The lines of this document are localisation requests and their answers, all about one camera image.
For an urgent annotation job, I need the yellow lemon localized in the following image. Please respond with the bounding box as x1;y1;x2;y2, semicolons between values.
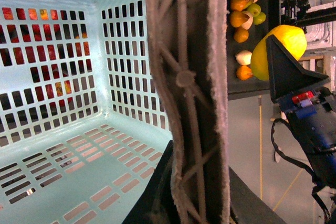
250;25;307;81

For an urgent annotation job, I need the light blue plastic basket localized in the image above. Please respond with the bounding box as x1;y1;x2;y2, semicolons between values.
1;0;172;223

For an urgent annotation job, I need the white garlic bulb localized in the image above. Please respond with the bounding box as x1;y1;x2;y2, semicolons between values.
235;50;252;66

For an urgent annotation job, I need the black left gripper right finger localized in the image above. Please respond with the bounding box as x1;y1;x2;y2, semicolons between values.
229;167;286;224

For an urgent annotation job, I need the brown basket handle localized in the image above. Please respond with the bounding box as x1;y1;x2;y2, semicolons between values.
146;0;230;223

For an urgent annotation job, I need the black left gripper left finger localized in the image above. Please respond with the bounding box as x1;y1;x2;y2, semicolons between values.
123;141;175;223

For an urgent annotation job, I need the black cable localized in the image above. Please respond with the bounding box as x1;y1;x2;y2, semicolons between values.
270;118;336;221

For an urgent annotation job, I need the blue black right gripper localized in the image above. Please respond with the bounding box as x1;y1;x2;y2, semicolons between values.
266;35;335;187

